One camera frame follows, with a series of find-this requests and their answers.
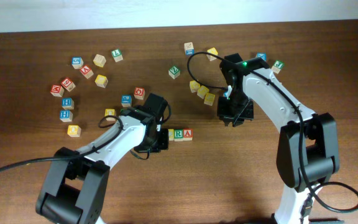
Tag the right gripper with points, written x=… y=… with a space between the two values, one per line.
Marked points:
x=232 y=119

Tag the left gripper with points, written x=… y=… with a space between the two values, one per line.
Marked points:
x=163 y=145

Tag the yellow C block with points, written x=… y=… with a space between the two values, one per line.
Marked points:
x=171 y=134

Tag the green R block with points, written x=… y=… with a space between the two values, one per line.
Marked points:
x=178 y=135

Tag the red a block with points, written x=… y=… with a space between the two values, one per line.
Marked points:
x=187 y=134
x=86 y=71

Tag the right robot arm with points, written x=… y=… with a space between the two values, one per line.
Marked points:
x=308 y=153

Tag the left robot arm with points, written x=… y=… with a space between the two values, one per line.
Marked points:
x=75 y=185

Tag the yellow block lower cluster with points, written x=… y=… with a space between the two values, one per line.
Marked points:
x=209 y=99

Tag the yellow block cluster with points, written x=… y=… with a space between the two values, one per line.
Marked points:
x=209 y=99
x=202 y=91

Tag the yellow block middle cluster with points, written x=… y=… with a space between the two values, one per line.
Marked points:
x=202 y=91

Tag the yellow S block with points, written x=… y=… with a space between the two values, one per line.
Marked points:
x=194 y=86

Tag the blue P block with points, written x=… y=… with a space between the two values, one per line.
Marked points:
x=126 y=100

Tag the red Q block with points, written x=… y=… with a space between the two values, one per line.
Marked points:
x=139 y=93

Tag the yellow O block centre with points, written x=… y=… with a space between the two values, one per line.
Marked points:
x=109 y=114

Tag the yellow o block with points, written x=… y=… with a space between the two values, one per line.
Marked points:
x=109 y=114
x=74 y=131

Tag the blue K block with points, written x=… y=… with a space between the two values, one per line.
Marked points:
x=262 y=56

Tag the green J block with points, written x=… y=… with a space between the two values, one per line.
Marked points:
x=277 y=66

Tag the yellow block top right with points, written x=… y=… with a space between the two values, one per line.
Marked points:
x=212 y=52

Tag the green Z block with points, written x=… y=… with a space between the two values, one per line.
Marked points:
x=174 y=72

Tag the plain blue-sided block top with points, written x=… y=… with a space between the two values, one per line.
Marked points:
x=189 y=48

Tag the yellow block upper left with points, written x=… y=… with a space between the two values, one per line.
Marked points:
x=101 y=81

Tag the yellow O block left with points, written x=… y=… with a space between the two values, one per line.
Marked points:
x=74 y=131

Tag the blue H block lower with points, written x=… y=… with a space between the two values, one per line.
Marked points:
x=66 y=116

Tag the blue h block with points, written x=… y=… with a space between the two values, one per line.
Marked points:
x=66 y=116
x=68 y=104

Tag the green L block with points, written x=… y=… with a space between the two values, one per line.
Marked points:
x=117 y=55

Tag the blue H block upper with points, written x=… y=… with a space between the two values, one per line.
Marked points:
x=68 y=104

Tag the plain yellow-edged block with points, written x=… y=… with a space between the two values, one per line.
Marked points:
x=99 y=60

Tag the red 9 block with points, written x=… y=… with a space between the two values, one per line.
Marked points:
x=68 y=84

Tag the blue 5 block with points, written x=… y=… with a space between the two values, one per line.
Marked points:
x=77 y=62

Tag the red M block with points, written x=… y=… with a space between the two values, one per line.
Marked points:
x=57 y=90

